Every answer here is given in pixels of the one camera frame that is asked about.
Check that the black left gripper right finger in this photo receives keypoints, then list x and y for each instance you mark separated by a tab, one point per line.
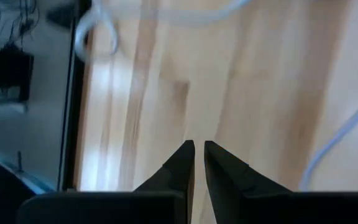
275	208

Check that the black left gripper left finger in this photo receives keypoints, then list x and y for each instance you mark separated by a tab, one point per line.
110	208

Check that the black floor box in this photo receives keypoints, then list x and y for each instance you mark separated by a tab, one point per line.
5	71

